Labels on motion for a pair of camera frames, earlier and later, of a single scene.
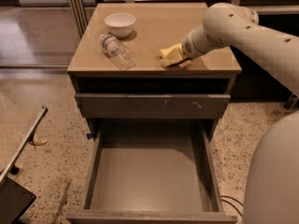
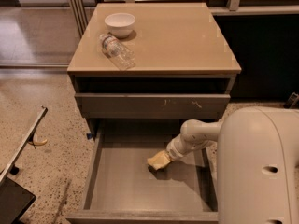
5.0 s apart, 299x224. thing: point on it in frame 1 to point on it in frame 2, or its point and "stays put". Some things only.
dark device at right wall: (291, 102) stays put
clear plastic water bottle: (117, 52) stays put
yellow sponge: (170, 56) to (157, 161)
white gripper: (189, 48) to (173, 150)
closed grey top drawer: (152, 105) stays put
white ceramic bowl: (120, 24) stays put
